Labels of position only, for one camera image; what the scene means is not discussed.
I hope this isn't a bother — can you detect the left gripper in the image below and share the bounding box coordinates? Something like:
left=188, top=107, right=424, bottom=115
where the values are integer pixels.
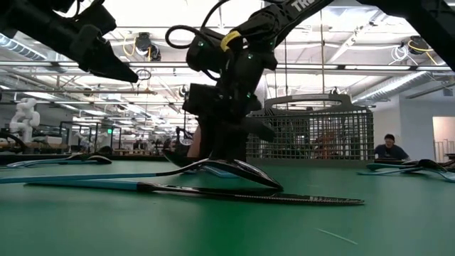
left=0, top=0, right=139, bottom=83

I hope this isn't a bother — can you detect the black cutlery piece blue handle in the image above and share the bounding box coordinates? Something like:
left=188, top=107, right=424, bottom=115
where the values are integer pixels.
left=422, top=169, right=455, bottom=183
left=365, top=162, right=415, bottom=171

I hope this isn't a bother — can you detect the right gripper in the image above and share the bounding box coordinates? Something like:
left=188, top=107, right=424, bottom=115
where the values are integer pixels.
left=197, top=67, right=277, bottom=161

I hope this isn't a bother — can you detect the person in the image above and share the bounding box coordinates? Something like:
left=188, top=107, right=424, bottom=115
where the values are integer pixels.
left=373, top=133, right=410, bottom=161

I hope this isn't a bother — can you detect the black aluminium table frame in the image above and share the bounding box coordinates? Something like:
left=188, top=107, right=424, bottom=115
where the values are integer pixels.
left=0, top=152, right=168, bottom=165

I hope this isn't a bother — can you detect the black ceiling cable reel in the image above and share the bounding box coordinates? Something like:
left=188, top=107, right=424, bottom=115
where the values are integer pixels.
left=401, top=35, right=432, bottom=56
left=134, top=31, right=163, bottom=62

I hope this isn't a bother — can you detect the yellow cable tag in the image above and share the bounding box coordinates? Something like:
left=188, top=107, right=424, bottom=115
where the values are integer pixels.
left=219, top=30, right=242, bottom=53

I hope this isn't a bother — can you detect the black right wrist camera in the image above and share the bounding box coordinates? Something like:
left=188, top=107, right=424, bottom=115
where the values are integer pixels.
left=181, top=82, right=230, bottom=117

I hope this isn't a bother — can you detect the black spoon blue handle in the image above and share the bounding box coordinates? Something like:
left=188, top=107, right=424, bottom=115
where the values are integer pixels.
left=6, top=153, right=113, bottom=168
left=357, top=159, right=449, bottom=176
left=163, top=150, right=200, bottom=168
left=0, top=158, right=284, bottom=191

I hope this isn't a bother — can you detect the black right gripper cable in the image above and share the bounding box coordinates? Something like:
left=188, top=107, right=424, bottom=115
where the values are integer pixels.
left=165, top=0, right=232, bottom=50

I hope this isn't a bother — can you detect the long ceiling light rail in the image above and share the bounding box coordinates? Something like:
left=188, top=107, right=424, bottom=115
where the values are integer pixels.
left=0, top=60, right=455, bottom=71

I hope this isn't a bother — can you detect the grey wire cutlery basket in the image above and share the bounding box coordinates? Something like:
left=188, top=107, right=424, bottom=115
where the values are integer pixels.
left=245, top=93, right=375, bottom=168

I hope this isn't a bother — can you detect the silver ventilation duct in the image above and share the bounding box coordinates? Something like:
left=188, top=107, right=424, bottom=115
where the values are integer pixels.
left=350, top=70, right=433, bottom=105
left=0, top=33, right=49, bottom=62

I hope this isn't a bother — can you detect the white robot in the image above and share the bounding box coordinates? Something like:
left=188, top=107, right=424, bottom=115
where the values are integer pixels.
left=9, top=97, right=42, bottom=143

